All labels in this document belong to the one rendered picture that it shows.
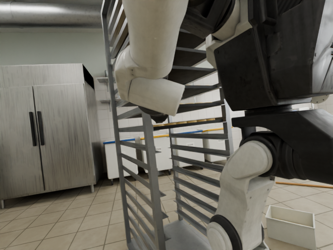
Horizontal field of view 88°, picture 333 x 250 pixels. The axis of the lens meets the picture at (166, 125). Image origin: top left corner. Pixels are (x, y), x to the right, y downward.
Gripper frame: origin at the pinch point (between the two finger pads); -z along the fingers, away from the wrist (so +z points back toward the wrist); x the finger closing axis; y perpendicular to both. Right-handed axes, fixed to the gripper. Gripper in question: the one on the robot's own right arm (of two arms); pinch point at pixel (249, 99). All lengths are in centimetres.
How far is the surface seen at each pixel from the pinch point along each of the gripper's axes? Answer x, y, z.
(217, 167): -35.1, -9.4, -21.0
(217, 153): -26.3, -8.6, -19.5
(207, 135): -16.5, -11.9, -25.3
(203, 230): -81, -19, -37
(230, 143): -20.7, -5.1, -11.5
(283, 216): -95, -82, 8
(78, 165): -55, -60, -248
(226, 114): -5.2, -4.6, -11.8
